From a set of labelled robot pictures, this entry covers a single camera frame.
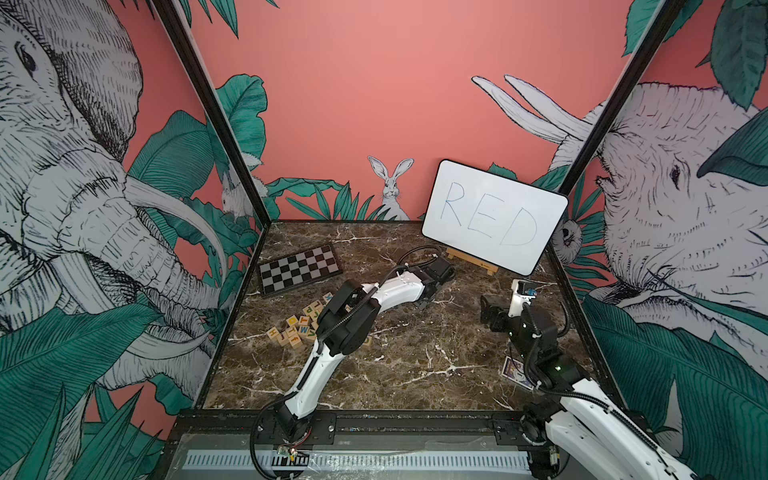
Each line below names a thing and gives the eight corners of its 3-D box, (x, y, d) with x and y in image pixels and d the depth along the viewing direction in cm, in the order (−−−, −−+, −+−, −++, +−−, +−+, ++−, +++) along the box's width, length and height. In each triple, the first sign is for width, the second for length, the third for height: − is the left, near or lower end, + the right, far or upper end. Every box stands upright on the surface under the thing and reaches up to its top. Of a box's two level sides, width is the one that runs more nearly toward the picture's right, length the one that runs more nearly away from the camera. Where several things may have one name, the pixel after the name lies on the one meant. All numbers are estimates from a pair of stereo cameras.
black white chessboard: (264, 296, 101) (260, 291, 98) (261, 268, 108) (258, 262, 106) (342, 274, 107) (341, 268, 104) (334, 249, 115) (333, 243, 112)
